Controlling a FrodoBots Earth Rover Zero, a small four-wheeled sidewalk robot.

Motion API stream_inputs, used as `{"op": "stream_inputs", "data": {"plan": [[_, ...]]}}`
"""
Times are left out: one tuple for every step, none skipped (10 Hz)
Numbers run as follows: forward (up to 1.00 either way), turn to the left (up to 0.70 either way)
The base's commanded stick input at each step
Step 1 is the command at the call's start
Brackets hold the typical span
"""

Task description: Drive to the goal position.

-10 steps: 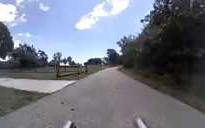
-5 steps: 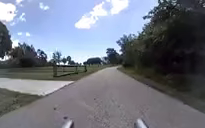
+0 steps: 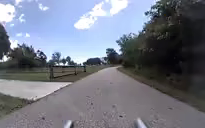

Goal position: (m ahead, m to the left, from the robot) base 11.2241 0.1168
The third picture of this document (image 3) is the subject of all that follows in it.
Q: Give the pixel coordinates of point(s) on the grey asphalt path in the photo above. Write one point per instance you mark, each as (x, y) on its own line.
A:
(106, 96)

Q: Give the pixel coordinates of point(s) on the row of distant trees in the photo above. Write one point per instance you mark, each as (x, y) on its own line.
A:
(56, 58)

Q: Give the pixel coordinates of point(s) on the robot's own part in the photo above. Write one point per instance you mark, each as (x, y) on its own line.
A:
(68, 124)
(140, 123)

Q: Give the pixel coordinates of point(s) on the grass field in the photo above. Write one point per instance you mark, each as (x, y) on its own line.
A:
(33, 76)

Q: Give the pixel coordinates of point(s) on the wood of dense trees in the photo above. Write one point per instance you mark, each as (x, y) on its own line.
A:
(170, 43)

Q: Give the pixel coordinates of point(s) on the grass verge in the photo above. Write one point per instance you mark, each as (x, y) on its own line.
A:
(170, 88)

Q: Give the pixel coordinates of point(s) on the pale concrete driveway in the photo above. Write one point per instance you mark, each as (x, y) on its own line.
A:
(23, 88)

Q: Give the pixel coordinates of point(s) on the wooden rail fence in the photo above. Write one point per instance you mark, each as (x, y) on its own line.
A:
(61, 70)

